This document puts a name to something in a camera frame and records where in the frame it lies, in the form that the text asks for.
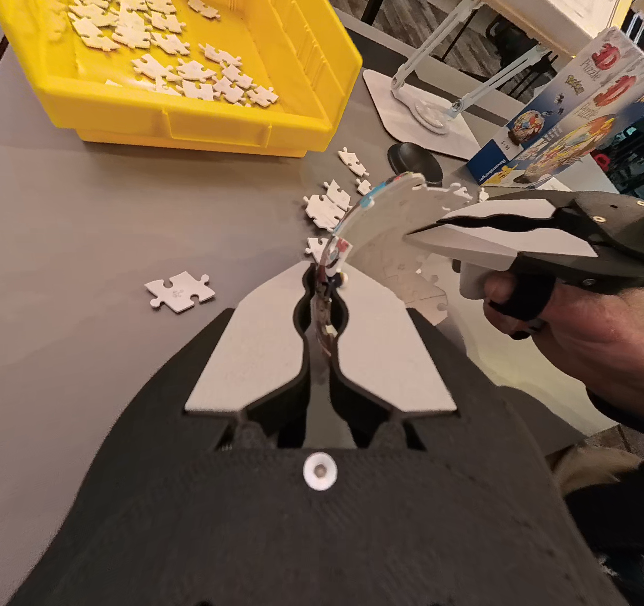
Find yellow plastic bin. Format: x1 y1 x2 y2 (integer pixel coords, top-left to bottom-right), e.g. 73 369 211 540
0 0 364 159

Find person's right forearm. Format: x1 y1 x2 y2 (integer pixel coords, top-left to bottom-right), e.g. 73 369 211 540
585 387 644 435

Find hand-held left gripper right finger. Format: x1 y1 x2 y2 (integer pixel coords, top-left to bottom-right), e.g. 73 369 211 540
329 269 458 449

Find blue puzzle box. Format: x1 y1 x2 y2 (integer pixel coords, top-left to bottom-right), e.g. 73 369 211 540
465 27 644 188

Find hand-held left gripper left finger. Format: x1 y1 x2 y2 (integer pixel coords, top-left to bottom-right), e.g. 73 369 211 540
184 260 319 449

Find person's beige trousers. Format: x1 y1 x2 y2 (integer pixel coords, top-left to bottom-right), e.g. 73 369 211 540
548 442 642 498

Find person's right hand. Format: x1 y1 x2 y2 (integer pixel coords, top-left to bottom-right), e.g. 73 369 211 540
483 270 644 416

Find heap of white puzzle pieces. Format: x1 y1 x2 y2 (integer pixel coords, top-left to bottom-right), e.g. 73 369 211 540
60 0 280 110

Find black round ball stand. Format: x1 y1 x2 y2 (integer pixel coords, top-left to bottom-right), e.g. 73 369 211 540
386 142 444 188

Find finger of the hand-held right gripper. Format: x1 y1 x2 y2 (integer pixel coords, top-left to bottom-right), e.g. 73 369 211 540
437 199 557 227
405 225 599 272

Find partly built puzzle ball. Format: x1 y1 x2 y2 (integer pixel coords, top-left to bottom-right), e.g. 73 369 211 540
309 173 490 358

